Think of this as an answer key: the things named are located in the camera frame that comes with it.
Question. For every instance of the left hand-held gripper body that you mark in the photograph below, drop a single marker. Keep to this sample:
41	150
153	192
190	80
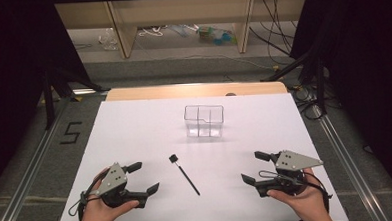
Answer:
112	179

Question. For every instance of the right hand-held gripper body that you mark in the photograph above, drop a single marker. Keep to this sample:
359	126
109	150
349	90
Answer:
294	161

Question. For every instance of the clear plastic divided organizer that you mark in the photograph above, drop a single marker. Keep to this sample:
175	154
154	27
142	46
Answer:
205	130

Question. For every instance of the person's left hand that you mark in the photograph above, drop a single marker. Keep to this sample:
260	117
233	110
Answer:
98	215

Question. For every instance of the person's right hand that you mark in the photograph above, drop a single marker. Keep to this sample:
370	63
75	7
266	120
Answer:
304	204

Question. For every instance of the white table sheet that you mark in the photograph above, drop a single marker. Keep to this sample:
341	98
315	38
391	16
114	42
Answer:
151	132

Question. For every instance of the black metal stand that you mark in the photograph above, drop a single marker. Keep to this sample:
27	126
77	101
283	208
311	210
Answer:
320	85
48	107

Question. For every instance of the wooden table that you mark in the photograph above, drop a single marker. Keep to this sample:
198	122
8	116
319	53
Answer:
196	91

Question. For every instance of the black curtain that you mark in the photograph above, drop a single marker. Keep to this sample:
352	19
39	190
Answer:
9	82
365	66

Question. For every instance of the clear plastic bag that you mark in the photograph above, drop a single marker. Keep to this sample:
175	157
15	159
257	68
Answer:
108	40

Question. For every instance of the green and blue packet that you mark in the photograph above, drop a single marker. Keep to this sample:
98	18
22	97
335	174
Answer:
215	35

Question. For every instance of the beige wooden shelf unit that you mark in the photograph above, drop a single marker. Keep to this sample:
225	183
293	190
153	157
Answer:
122	33

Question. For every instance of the metal floor rail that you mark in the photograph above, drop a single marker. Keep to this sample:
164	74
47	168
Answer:
21	195
349	164

